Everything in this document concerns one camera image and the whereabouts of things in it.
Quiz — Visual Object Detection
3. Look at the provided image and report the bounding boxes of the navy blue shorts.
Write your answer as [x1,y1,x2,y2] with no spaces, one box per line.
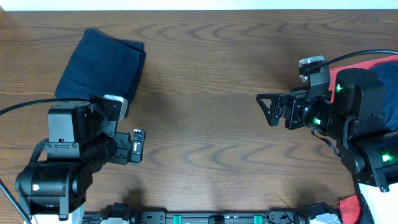
[55,29,146,103]

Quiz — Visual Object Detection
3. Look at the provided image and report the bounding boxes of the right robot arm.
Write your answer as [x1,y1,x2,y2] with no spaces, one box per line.
[256,63,397,223]

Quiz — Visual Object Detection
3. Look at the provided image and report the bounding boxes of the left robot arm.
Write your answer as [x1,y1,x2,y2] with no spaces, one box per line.
[16,96,146,222]

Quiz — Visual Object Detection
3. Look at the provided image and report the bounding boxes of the blue garment in pile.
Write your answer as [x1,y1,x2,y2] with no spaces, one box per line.
[371,62,397,131]

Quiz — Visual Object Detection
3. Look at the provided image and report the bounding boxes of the red cloth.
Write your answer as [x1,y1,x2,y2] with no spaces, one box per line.
[328,54,398,224]

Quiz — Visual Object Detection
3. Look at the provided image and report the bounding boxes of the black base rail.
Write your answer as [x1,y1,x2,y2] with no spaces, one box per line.
[81,202,342,224]

